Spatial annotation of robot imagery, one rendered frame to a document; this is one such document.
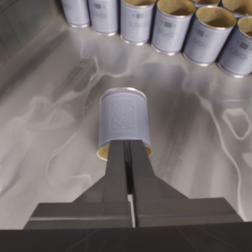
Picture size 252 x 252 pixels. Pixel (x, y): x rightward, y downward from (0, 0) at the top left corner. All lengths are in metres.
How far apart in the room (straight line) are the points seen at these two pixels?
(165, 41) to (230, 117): 0.18
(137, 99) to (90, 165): 0.11
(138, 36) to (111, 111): 0.22
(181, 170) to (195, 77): 0.18
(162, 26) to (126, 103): 0.19
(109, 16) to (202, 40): 0.19
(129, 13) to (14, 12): 0.21
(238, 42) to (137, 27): 0.18
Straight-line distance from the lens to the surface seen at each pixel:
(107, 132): 0.21
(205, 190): 0.27
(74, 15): 0.46
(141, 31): 0.40
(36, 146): 0.29
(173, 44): 0.39
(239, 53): 0.38
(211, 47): 0.37
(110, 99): 0.23
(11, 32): 0.44
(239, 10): 0.48
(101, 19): 0.42
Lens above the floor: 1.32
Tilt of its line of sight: 61 degrees down
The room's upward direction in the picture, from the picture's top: 2 degrees clockwise
